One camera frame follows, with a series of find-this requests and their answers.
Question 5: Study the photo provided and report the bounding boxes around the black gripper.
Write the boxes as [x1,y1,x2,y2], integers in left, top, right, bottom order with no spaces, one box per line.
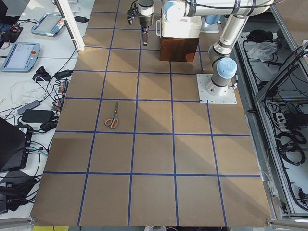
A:
[139,14,154,46]

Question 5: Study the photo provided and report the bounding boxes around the white drawer handle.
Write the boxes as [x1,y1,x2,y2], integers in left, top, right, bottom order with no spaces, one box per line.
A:
[155,20,161,37]

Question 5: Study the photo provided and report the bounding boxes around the brown wooden drawer cabinet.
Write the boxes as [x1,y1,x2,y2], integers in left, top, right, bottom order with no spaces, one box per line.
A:
[159,37,199,62]

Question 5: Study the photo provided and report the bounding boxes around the orange grey handled scissors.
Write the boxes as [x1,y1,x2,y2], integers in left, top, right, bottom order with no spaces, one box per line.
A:
[104,102,119,129]

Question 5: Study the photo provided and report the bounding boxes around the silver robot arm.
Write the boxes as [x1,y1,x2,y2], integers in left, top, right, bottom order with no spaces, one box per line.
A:
[137,0,154,46]
[162,0,274,96]

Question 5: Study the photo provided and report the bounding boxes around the far blue teach pendant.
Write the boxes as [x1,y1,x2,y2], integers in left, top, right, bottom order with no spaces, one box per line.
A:
[31,13,65,37]

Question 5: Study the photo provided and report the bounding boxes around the blue teach pendant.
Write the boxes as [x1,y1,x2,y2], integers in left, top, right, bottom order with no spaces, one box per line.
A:
[1,42,40,72]
[31,13,65,37]

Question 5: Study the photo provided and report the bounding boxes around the white crumpled cloth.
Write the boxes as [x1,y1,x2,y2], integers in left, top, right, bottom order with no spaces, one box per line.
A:
[247,41,278,62]

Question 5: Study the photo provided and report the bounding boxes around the near blue teach pendant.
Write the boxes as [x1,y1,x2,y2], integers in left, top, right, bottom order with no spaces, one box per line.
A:
[1,42,40,72]

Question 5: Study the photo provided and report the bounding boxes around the black power adapter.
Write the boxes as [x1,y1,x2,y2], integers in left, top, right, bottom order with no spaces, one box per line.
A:
[21,109,54,123]

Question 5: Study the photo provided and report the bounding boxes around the black laptop computer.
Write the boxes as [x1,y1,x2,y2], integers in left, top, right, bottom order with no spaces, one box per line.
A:
[0,119,33,172]

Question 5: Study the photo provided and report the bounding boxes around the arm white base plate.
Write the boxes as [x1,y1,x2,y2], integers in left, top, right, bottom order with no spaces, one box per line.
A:
[196,74,237,104]
[200,22,219,34]

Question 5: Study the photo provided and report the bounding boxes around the white aluminium frame post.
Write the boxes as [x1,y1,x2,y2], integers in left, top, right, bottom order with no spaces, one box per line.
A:
[54,0,85,51]

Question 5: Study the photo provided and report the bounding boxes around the coiled black cables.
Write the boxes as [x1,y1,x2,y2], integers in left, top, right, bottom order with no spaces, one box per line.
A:
[275,129,305,167]

